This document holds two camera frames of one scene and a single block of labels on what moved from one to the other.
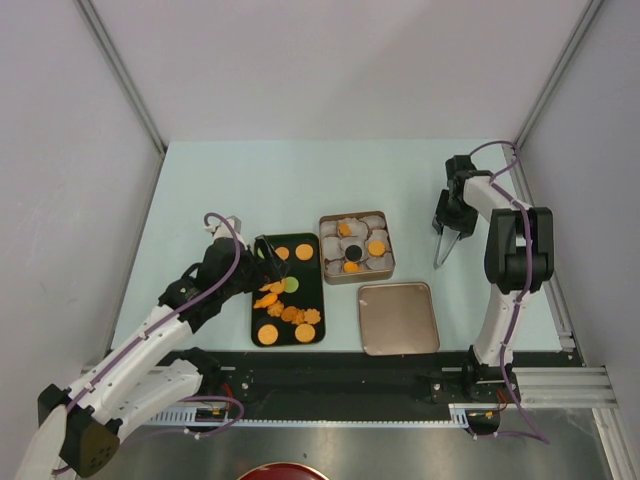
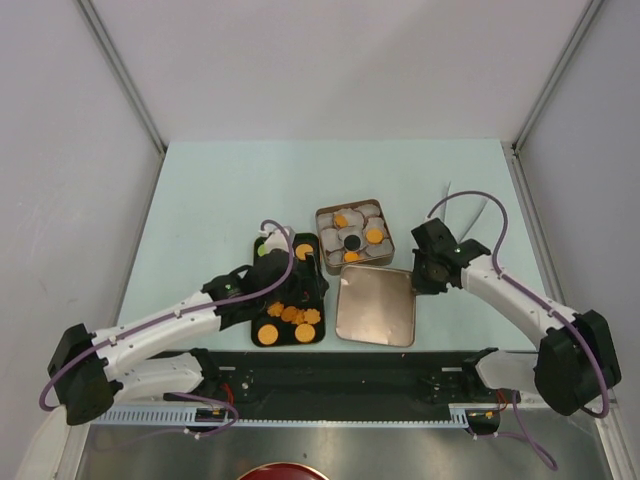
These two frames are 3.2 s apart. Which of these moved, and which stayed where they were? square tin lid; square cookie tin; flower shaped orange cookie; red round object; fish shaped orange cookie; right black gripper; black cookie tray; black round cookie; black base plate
Moved: fish shaped orange cookie; black round cookie; square cookie tin; right black gripper; square tin lid
Stayed: red round object; black cookie tray; flower shaped orange cookie; black base plate
